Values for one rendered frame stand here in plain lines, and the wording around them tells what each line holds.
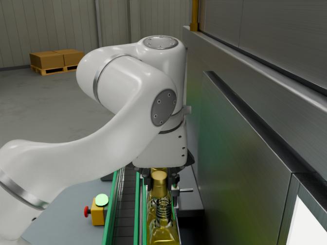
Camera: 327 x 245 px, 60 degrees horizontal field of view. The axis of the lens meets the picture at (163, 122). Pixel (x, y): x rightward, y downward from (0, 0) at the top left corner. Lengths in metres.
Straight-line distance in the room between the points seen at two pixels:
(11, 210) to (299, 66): 0.35
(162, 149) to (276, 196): 0.21
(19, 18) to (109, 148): 7.44
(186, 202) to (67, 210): 0.47
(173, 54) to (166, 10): 9.02
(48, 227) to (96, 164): 0.84
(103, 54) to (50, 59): 6.52
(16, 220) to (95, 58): 0.20
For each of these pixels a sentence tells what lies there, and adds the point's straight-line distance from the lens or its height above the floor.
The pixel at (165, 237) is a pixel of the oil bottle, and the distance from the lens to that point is 0.56.
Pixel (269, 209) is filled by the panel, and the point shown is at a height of 1.25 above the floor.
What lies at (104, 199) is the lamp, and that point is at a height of 0.85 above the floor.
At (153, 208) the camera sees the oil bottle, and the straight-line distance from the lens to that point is 0.61.
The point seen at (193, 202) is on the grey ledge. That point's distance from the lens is 0.96.
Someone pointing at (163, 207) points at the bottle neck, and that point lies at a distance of 0.53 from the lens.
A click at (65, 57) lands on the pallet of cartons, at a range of 7.01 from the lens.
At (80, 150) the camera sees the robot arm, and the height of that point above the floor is 1.34.
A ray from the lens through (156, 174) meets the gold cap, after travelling 0.58.
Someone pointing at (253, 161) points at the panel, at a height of 1.28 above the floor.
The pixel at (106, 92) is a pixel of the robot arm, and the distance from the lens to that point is 0.34.
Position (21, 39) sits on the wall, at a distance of 7.73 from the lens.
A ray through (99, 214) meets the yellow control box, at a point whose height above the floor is 0.81.
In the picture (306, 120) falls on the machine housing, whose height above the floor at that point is 1.37.
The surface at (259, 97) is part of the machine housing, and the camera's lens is 0.41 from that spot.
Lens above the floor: 1.48
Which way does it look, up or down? 23 degrees down
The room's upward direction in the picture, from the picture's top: straight up
